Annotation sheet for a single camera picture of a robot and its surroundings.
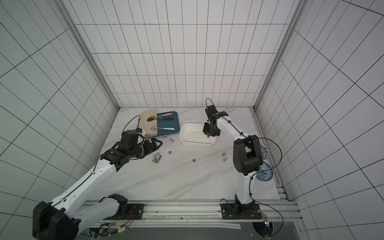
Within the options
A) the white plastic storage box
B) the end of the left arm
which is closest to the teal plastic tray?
the white plastic storage box

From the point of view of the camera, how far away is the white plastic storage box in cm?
96

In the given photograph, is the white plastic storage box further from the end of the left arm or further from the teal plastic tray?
the end of the left arm

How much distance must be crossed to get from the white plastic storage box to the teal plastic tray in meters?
0.04

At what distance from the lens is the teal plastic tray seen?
106 cm
